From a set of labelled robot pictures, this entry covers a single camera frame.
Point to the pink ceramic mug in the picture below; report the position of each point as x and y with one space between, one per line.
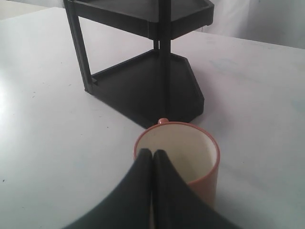
193 152

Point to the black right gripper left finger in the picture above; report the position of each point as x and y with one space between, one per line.
128 205

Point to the white backdrop curtain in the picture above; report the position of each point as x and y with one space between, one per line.
279 22

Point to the black metal shelf rack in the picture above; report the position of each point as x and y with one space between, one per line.
157 83

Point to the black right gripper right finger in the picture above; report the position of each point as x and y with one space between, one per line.
175 205

